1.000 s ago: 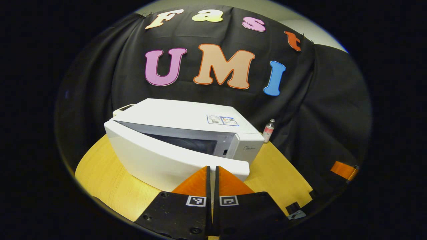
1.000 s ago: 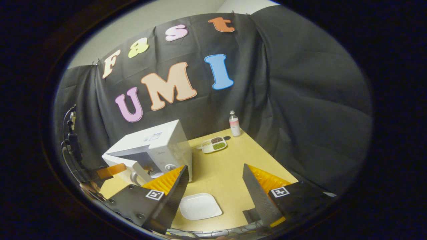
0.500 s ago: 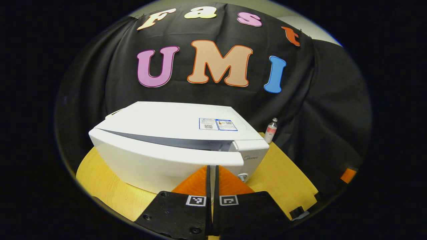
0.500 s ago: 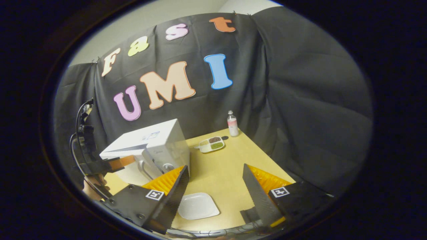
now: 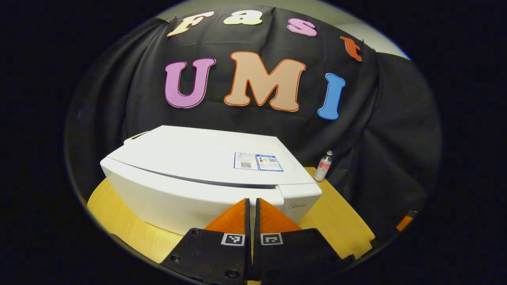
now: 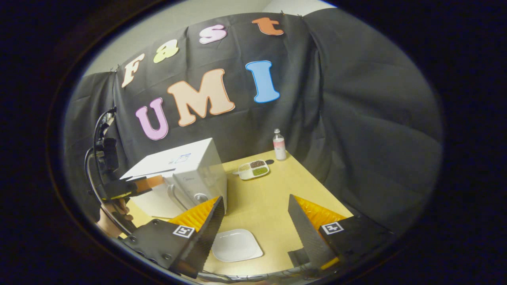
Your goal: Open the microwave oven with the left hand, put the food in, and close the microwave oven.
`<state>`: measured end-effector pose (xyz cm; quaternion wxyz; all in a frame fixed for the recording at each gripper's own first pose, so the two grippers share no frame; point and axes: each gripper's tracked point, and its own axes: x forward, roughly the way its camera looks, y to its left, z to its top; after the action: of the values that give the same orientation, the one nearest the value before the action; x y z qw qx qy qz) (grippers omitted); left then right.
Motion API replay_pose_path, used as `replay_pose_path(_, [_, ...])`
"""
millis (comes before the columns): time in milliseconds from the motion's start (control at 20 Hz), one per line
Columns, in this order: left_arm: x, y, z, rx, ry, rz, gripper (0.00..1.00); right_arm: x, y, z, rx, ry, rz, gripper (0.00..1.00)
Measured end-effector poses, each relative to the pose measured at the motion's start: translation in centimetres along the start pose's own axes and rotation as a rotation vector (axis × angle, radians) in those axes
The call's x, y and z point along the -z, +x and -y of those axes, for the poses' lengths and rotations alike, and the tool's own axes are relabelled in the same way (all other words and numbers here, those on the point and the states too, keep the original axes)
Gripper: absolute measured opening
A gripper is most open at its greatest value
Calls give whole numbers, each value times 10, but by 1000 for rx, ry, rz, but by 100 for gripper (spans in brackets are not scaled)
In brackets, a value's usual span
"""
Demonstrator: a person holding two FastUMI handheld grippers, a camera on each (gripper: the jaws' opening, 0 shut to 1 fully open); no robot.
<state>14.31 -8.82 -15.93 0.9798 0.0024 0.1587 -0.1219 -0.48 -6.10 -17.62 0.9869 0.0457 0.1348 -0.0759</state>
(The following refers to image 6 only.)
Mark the white square plate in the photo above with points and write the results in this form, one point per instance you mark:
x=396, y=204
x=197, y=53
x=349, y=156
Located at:
x=237, y=245

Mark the black backdrop cloth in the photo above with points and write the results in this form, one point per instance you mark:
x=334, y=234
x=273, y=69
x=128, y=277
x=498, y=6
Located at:
x=376, y=118

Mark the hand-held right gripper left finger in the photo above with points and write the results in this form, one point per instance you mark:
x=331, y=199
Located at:
x=206, y=237

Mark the clear bottle pink label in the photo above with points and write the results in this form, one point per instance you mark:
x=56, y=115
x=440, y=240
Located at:
x=279, y=144

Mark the white microwave oven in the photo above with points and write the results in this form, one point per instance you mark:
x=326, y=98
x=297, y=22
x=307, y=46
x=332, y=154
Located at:
x=198, y=158

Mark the small black block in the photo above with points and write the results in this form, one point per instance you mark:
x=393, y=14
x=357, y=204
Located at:
x=299, y=257

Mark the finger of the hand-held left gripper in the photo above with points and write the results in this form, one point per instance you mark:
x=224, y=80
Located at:
x=148, y=184

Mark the white divided bean tray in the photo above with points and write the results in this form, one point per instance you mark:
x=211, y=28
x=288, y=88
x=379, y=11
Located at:
x=244, y=175

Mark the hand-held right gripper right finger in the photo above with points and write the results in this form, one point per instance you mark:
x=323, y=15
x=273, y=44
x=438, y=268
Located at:
x=309, y=237

